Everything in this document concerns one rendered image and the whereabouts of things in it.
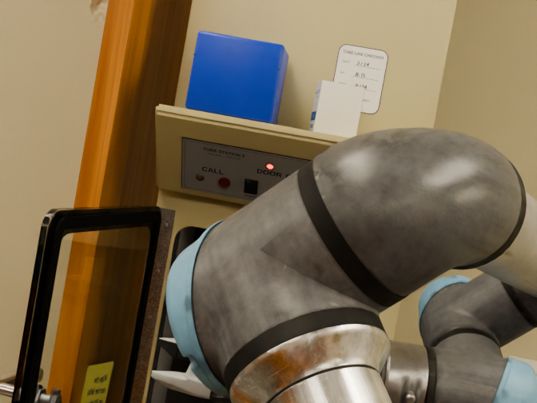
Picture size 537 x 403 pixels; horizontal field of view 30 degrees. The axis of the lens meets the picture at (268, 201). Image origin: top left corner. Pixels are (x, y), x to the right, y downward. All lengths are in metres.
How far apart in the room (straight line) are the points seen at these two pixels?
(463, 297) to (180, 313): 0.43
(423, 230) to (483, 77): 1.05
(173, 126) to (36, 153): 0.63
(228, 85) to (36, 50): 0.67
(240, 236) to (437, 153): 0.14
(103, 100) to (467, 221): 0.61
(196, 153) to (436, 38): 0.32
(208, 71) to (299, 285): 0.52
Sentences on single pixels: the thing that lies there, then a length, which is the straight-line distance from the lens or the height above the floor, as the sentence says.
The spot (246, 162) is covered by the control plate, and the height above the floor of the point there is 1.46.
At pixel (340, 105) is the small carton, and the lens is 1.16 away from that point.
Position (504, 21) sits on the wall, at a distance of 1.70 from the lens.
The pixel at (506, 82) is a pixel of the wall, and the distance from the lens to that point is 1.69.
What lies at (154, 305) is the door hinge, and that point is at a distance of 1.27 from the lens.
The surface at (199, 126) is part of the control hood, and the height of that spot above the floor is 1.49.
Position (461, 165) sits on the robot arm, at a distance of 0.68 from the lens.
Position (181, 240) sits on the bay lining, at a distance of 1.28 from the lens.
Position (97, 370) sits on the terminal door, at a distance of 1.16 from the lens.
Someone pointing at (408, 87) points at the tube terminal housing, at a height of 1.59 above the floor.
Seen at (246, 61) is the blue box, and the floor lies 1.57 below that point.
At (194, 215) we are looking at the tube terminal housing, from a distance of 1.25.
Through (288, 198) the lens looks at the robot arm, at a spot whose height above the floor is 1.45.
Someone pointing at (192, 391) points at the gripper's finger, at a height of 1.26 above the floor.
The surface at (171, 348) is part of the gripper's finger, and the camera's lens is 1.00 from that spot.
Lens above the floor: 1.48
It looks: 3 degrees down
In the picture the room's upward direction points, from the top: 10 degrees clockwise
